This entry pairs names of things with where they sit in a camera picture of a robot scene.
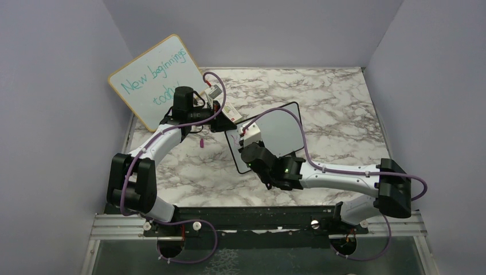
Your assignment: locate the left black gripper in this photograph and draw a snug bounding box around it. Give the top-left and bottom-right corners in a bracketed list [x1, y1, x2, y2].
[188, 100, 237, 133]

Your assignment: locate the black-framed whiteboard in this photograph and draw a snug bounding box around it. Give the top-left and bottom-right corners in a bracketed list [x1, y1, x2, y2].
[225, 101, 304, 174]

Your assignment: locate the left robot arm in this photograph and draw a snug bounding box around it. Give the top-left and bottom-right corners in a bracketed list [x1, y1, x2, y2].
[107, 85, 236, 235]

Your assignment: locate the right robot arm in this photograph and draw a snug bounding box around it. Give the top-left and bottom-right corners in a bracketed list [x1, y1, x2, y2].
[240, 143, 411, 233]

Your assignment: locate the wood-framed whiteboard with writing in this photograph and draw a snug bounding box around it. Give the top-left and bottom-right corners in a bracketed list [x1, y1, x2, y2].
[108, 34, 208, 132]

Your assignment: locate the small green white box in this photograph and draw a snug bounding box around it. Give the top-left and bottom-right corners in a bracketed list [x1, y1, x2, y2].
[222, 103, 243, 124]

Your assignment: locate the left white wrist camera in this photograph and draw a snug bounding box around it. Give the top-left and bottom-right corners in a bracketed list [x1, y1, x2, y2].
[203, 85, 224, 107]

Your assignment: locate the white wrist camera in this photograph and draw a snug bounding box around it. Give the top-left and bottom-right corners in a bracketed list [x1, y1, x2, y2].
[238, 123, 262, 147]
[203, 85, 224, 107]

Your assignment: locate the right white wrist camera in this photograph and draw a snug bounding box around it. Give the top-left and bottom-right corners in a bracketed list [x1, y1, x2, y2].
[238, 123, 262, 147]

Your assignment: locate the black metal base rail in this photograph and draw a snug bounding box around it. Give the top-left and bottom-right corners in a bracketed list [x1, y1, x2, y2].
[104, 205, 411, 252]

